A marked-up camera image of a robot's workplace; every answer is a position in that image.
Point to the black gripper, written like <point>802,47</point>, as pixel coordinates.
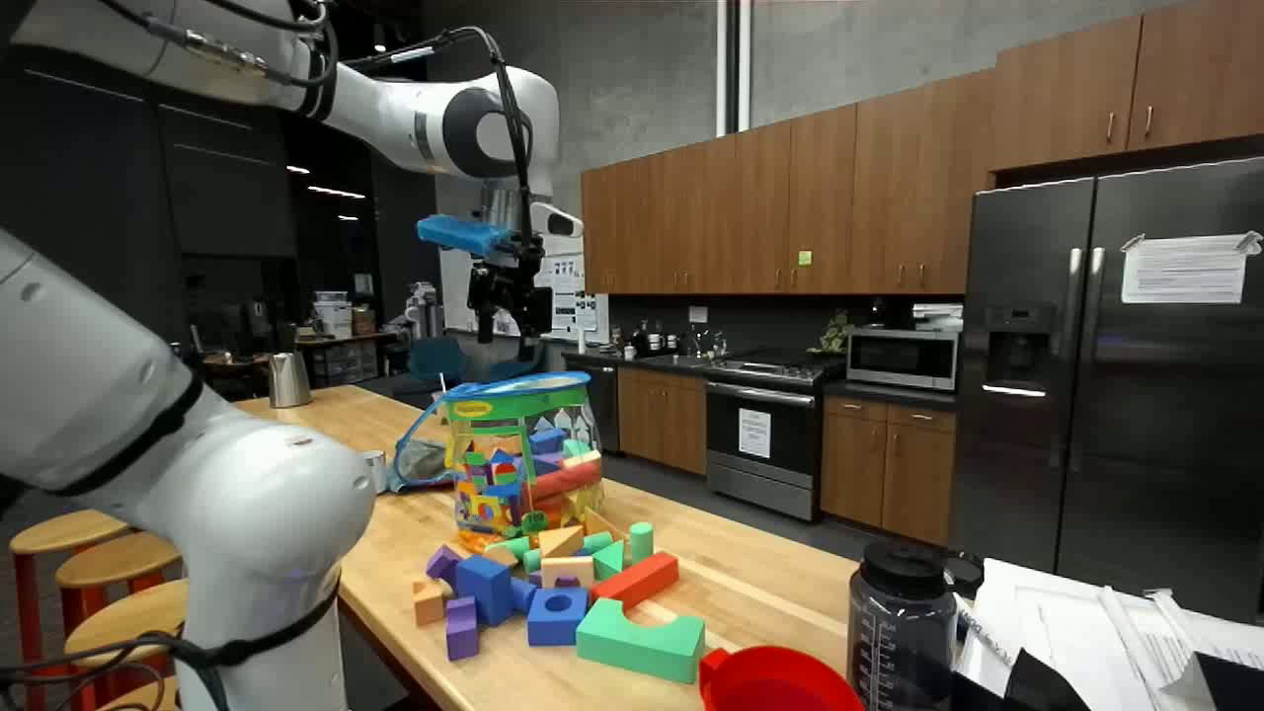
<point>511,279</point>

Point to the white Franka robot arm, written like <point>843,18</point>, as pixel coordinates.
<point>261,527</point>

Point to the clear bag with blue trim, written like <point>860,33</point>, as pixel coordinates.
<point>520,436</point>

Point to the red long foam block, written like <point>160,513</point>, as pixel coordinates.
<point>637,578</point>
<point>568,478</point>

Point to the yellow triangular foam block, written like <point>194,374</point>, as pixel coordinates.
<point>558,544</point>

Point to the small green foam block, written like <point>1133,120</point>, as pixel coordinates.
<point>523,554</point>

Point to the green foam cylinder block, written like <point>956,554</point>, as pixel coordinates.
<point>643,544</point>

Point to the green triangular foam block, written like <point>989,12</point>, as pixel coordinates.
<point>605,563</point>

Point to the small blue foam block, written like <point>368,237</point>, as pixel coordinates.
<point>523,595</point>

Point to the small orange foam block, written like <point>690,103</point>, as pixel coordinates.
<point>427,603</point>

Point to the blue block with round hole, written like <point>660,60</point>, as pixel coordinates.
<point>556,619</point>

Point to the small purple foam block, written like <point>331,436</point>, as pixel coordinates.
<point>461,632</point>

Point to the large green arch block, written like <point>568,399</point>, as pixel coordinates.
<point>637,646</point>

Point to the black dishwasher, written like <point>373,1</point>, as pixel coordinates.
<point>603,408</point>

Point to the brown wooden base cabinet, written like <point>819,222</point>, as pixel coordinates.
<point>660,421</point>
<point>890,467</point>

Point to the metal cup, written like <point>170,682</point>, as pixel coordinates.
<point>289,380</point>

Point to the stainless steel oven range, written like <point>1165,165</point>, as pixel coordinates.
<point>770,448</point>

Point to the green cabinet sticker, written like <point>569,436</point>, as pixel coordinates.
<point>802,258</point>

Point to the silver microwave oven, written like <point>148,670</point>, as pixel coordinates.
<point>901,359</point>

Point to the red plastic bowl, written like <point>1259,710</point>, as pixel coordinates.
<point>770,682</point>

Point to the wooden stool with red legs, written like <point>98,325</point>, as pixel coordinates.
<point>120,557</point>
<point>66,532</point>
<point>124,619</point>
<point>138,696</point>

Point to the dark water bottle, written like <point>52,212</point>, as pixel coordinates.
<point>901,632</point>

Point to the stainless steel refrigerator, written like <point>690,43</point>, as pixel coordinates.
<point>1118,436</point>

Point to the white paper notice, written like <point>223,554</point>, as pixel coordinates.
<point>1185,271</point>

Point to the white paper stack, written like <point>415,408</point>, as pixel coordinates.
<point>1118,632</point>

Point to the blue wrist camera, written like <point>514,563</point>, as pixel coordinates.
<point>461,234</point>

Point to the brown wooden wall cabinets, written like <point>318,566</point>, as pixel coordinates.
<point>843,200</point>

